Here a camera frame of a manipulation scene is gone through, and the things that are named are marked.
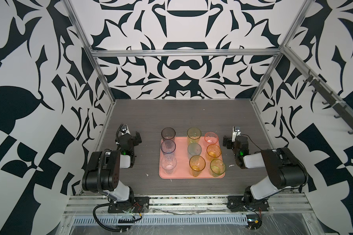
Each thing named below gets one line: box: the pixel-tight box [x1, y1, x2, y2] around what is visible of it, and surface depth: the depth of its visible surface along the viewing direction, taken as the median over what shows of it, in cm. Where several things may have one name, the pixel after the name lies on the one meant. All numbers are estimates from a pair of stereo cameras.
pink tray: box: [158, 136, 223, 180], surface depth 85 cm
